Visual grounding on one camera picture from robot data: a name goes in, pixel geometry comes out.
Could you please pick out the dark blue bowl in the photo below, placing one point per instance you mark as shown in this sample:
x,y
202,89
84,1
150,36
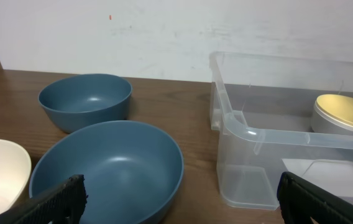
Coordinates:
x,y
132,171
82,100

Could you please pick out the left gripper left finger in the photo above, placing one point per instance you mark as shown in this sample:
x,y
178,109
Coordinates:
x,y
63,203

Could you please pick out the yellow small bowl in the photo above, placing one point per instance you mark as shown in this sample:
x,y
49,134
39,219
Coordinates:
x,y
338,108

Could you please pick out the clear plastic storage container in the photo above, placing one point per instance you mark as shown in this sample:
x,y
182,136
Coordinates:
x,y
262,107

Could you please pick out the grey small bowl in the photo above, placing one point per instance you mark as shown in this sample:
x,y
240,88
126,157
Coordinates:
x,y
324,123

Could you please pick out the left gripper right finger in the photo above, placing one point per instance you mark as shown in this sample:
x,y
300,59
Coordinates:
x,y
302,202

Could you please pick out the far dark blue bowl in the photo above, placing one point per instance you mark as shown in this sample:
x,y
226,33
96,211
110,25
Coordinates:
x,y
82,100

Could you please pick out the near dark blue bowl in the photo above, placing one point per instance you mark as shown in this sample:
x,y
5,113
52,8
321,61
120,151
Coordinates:
x,y
132,171

